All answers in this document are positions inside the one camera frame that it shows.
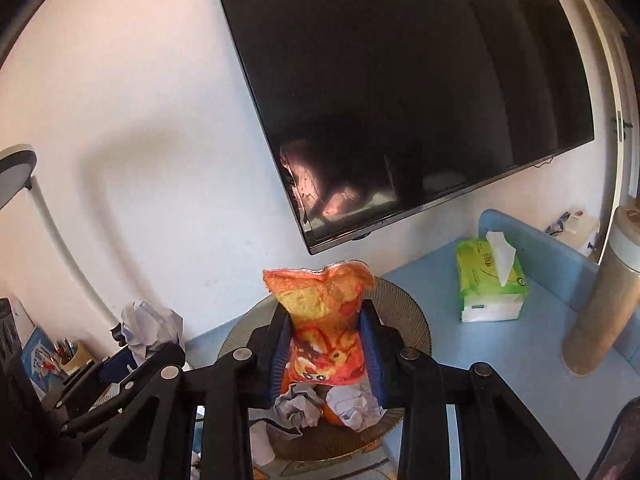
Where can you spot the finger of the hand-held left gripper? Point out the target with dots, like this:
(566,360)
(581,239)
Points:
(150,365)
(117,365)

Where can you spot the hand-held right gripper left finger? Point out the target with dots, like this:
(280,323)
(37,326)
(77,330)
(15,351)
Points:
(277,375)

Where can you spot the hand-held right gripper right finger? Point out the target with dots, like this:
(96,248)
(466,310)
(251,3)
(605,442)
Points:
(372,355)

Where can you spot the pile of papers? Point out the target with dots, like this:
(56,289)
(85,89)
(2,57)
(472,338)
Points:
(355,407)

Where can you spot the brown ribbed glass bowl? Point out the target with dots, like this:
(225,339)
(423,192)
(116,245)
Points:
(405,310)

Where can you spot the orange fruit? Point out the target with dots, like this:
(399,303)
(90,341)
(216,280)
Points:
(332,414)

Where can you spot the orange snack packet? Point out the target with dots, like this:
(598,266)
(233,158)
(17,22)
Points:
(320,310)

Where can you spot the bamboo pen holder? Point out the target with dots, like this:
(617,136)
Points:
(80,360)

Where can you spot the bunch of pens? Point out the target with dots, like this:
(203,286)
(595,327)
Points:
(62,350)

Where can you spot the blue cover book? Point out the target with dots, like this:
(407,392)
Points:
(37,355)

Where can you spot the green tissue pack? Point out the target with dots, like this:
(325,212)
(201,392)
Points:
(480,280)

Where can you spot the white desk lamp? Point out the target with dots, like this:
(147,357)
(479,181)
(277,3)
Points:
(60,240)

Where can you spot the blue desk side panel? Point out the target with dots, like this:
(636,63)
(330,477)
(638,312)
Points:
(545,255)

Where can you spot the beige thermos bottle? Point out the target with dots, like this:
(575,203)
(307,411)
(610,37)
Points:
(605,300)

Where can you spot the small white box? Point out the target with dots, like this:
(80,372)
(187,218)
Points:
(580,230)

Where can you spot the black flat screen television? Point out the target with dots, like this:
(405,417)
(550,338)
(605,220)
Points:
(400,85)

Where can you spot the white window frame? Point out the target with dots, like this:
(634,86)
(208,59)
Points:
(612,85)

